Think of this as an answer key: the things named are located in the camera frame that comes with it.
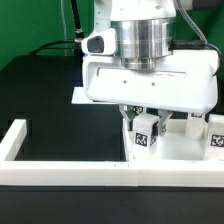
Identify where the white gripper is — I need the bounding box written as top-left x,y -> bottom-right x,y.
82,28 -> 219,136

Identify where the white square table top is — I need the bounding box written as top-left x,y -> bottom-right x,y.
122,116 -> 216,162

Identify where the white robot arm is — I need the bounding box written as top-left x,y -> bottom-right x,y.
82,0 -> 222,133

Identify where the white U-shaped fence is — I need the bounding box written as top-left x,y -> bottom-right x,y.
0,119 -> 224,188

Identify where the white marker base plate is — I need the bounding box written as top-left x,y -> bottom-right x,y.
71,86 -> 101,106

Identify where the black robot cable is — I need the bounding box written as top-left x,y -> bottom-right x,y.
29,0 -> 86,57

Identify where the thin grey cable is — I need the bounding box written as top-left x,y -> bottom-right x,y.
60,0 -> 69,57

